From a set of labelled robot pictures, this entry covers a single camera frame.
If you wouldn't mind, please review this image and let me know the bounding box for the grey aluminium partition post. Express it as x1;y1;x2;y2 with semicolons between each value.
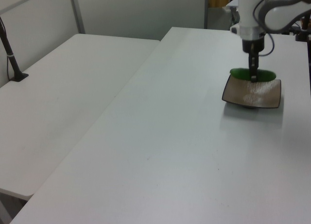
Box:
68;0;86;35

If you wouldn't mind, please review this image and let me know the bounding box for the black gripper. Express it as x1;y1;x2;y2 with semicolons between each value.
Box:
242;34;266;84

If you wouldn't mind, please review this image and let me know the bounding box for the white side table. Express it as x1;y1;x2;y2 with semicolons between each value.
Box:
0;33;161;202

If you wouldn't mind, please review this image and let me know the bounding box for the dark red clamp stand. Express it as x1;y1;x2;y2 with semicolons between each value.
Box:
294;14;311;42

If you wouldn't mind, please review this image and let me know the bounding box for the square brown ceramic plate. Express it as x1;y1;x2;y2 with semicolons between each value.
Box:
221;74;282;110

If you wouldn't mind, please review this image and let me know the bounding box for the black camera stand pole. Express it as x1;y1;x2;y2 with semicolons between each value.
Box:
0;16;29;83

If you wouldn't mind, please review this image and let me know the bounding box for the grey robot arm cable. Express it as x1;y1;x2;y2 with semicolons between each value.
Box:
252;0;276;56

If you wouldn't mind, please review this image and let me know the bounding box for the green cucumber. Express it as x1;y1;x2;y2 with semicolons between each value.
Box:
229;67;277;83

